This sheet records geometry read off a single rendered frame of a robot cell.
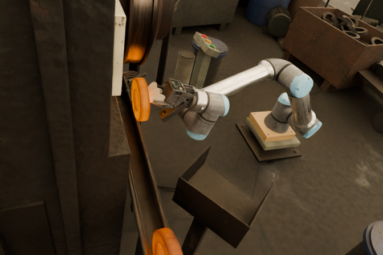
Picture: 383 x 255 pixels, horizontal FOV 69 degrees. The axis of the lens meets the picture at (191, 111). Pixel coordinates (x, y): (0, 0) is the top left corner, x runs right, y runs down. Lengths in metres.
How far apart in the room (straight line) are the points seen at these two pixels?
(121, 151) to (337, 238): 1.58
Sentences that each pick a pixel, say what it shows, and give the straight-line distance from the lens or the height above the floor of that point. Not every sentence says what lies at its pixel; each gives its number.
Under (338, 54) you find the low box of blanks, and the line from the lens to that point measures 3.29.
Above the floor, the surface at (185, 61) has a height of 0.50.
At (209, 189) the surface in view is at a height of 0.60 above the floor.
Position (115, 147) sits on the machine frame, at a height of 0.87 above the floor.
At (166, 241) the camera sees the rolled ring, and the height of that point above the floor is 0.79.
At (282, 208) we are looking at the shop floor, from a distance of 1.96.
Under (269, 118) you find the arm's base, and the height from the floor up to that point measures 0.23.
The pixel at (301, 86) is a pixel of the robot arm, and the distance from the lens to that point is 1.45.
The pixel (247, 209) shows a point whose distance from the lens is 1.09.
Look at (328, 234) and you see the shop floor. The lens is 2.03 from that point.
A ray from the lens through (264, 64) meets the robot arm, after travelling 1.49.
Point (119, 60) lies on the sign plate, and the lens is 0.58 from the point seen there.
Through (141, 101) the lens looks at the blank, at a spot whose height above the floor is 0.87.
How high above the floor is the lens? 1.45
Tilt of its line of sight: 39 degrees down
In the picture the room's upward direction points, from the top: 16 degrees clockwise
